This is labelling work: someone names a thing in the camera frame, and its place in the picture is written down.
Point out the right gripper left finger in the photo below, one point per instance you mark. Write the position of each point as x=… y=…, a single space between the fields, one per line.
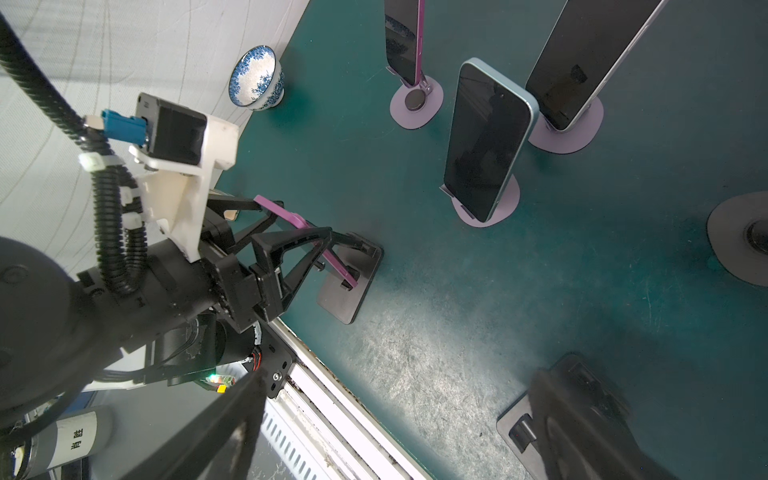
x=219 y=443

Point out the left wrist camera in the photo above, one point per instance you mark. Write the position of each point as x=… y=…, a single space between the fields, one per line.
x=184 y=152

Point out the back right round stand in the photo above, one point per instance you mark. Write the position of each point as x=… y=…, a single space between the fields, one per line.
x=737 y=231

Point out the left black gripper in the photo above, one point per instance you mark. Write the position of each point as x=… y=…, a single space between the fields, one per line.
x=283 y=259

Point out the back centre round stand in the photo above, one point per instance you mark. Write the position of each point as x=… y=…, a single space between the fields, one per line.
x=582 y=132

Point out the front right folding stand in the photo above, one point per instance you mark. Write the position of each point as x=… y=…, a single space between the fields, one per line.
x=515 y=425

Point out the folding stand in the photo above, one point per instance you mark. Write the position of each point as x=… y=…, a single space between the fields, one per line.
x=354 y=261
x=515 y=425

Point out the middle round stand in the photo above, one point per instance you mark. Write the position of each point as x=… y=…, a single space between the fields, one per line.
x=507 y=204

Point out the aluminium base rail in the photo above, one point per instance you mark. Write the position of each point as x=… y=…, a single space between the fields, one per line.
x=319 y=429

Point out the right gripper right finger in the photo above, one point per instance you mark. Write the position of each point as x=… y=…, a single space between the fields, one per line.
x=577 y=441

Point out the round stand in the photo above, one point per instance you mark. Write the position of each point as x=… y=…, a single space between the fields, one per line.
x=507 y=204
x=737 y=231
x=414 y=107
x=582 y=132

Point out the front left folding stand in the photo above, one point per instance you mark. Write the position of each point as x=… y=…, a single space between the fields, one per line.
x=354 y=261

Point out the back centre phone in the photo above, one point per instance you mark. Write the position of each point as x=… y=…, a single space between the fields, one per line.
x=590 y=39

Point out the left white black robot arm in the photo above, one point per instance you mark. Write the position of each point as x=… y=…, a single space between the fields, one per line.
x=175 y=292

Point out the back left phone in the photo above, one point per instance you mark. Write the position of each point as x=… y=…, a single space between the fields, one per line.
x=404 y=22

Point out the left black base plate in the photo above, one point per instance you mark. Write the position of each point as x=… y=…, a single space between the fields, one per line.
x=273 y=359

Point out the back left round stand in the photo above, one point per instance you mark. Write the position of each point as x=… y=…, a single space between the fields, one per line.
x=414 y=107

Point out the blue white ceramic bowl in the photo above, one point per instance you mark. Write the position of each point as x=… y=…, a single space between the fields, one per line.
x=257 y=81

